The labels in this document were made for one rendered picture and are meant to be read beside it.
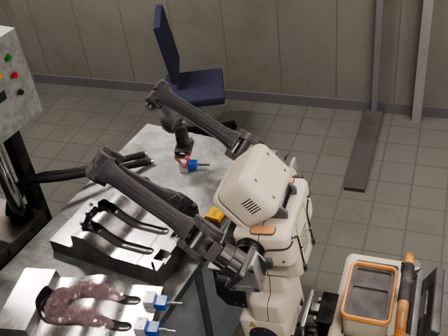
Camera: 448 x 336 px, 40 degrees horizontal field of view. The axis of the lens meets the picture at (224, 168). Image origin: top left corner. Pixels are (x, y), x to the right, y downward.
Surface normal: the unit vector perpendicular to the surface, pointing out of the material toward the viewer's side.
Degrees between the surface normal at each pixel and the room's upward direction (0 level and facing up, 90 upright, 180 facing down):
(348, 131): 0
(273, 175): 47
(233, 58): 90
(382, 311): 0
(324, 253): 0
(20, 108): 90
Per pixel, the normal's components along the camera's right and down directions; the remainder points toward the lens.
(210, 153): -0.11, -0.78
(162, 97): -0.04, -0.15
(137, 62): -0.32, 0.61
